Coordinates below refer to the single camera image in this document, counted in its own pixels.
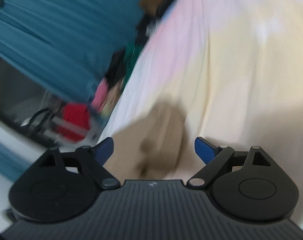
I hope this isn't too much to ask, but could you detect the black garment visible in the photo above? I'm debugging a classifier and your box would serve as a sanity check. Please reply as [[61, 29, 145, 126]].
[[103, 49, 132, 91]]

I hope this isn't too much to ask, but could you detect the wide blue curtain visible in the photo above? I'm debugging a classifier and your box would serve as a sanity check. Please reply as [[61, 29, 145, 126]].
[[0, 0, 153, 103]]

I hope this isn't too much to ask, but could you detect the narrow blue curtain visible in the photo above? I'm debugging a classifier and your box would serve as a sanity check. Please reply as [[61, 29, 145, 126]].
[[0, 134, 30, 182]]

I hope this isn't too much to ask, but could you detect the garment steamer stand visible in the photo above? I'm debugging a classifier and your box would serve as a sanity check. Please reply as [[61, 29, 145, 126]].
[[21, 107, 103, 146]]

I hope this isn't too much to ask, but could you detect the pastel bed sheet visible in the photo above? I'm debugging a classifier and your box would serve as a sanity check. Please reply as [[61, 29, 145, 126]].
[[98, 0, 303, 230]]

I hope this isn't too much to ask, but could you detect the brown paper bag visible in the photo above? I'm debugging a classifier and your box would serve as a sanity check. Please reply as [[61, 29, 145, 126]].
[[138, 0, 170, 16]]

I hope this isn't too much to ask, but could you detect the red cloth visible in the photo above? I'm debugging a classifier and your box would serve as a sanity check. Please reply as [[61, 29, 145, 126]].
[[58, 102, 92, 142]]

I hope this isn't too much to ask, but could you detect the tan printed t-shirt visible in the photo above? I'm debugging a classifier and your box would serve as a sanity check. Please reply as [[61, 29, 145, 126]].
[[103, 100, 190, 181]]

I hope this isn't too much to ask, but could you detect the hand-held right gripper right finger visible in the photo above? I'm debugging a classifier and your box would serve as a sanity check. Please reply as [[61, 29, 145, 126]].
[[186, 137, 272, 188]]

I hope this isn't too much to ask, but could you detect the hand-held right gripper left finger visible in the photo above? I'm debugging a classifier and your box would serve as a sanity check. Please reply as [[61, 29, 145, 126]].
[[38, 137, 121, 189]]

